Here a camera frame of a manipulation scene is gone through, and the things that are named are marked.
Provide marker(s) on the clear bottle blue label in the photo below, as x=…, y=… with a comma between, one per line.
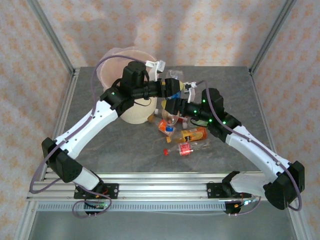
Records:
x=175, y=74

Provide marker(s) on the aluminium table edge rail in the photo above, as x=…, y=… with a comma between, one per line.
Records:
x=260, y=100
x=75, y=77

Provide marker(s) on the clear bottle red label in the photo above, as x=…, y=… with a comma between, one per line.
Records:
x=185, y=149

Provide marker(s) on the cream plastic bin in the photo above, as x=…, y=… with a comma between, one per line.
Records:
x=140, y=113

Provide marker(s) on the aluminium frame post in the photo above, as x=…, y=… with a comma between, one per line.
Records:
x=272, y=32
x=51, y=32

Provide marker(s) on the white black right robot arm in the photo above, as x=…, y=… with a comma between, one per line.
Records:
x=252, y=147

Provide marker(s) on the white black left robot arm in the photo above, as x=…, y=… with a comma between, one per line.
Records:
x=82, y=127

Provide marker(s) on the small circuit board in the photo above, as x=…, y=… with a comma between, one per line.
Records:
x=99, y=205
x=247, y=202

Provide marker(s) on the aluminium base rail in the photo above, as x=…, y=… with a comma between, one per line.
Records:
x=162, y=186

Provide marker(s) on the yellow orange juice bottle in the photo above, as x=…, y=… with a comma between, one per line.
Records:
x=192, y=134

